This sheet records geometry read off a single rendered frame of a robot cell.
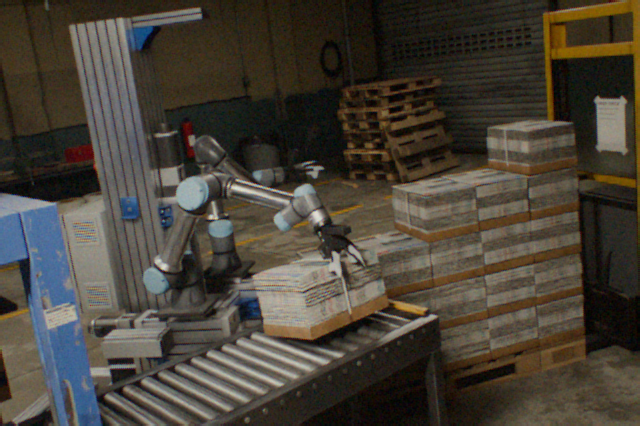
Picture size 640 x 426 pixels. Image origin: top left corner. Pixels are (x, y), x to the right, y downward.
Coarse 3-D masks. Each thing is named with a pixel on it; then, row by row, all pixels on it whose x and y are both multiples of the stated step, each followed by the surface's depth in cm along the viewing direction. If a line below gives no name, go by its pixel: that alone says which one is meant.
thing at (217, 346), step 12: (240, 336) 268; (204, 348) 261; (216, 348) 260; (180, 360) 253; (144, 372) 246; (156, 372) 245; (120, 384) 239; (132, 384) 240; (96, 396) 232; (108, 408) 235; (24, 420) 222; (36, 420) 221
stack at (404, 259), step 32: (512, 224) 364; (384, 256) 342; (416, 256) 348; (448, 256) 354; (480, 256) 360; (512, 256) 366; (448, 288) 356; (480, 288) 362; (512, 288) 370; (480, 320) 367; (512, 320) 373; (448, 352) 363; (480, 352) 370; (416, 384) 361; (448, 384) 366; (480, 384) 374; (384, 416) 356
